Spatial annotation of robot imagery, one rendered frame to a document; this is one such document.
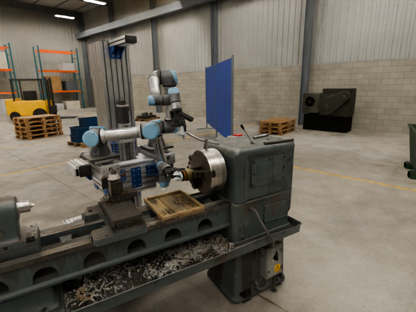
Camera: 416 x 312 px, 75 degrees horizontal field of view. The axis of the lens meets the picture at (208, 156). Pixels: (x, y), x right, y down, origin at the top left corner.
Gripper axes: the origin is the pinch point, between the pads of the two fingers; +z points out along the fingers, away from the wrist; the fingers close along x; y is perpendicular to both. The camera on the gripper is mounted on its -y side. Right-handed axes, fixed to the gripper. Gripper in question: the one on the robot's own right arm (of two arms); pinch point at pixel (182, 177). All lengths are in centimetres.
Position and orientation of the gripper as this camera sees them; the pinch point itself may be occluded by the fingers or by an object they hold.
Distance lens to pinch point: 184.8
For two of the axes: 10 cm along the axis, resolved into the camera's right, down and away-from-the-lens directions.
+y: -8.6, 1.4, -4.9
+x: -0.2, -9.7, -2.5
